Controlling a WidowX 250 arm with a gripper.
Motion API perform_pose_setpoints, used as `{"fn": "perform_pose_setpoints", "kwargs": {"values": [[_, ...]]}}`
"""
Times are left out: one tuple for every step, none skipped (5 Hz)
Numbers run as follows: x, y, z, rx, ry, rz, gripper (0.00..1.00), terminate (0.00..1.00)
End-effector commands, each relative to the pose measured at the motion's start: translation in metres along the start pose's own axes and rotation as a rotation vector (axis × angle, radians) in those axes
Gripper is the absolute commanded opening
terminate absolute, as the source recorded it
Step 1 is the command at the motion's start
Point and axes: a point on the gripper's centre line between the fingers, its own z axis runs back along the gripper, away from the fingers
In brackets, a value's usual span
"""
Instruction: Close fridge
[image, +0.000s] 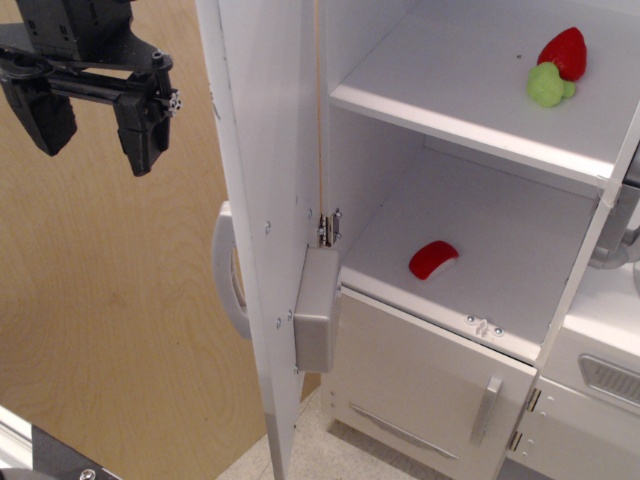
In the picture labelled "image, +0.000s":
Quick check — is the white lower freezer door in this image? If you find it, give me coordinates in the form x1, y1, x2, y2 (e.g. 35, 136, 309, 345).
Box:
321, 288, 536, 479

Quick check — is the green toy broccoli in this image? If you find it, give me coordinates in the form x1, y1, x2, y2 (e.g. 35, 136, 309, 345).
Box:
526, 62, 576, 108

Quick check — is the white door latch catch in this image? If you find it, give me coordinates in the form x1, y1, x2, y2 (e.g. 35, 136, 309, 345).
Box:
465, 315, 505, 338

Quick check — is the red white toy sushi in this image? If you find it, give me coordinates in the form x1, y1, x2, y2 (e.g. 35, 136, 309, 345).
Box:
408, 240, 459, 281

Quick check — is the white toy fridge cabinet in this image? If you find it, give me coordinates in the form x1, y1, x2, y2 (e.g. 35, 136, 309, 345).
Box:
319, 1, 639, 363

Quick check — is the grey fridge door handle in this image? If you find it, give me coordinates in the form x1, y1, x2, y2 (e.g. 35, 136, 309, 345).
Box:
211, 201, 252, 340

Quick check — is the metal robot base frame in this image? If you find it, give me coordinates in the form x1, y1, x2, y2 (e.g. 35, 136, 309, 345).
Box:
1, 406, 120, 480

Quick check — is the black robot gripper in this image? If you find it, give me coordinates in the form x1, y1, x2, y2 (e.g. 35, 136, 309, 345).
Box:
1, 1, 181, 177

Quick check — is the grey toy faucet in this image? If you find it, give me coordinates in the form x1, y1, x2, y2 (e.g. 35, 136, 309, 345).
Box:
587, 142, 640, 273

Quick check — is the red toy strawberry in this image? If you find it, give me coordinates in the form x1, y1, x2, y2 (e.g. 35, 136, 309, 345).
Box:
537, 27, 588, 82

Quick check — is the metal fridge door hinge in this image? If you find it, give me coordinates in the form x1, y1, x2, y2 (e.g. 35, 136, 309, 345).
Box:
317, 208, 343, 248

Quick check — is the white toy kitchen counter unit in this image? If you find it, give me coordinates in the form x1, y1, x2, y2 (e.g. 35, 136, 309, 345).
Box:
499, 265, 639, 479

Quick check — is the grey freezer door handle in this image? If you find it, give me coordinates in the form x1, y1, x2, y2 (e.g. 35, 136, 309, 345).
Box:
469, 376, 503, 446

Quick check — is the white toy fridge door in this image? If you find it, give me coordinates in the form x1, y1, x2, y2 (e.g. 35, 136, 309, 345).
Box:
197, 1, 321, 479

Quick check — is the grey door shelf bin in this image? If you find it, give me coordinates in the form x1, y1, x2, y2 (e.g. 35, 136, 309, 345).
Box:
293, 248, 341, 373

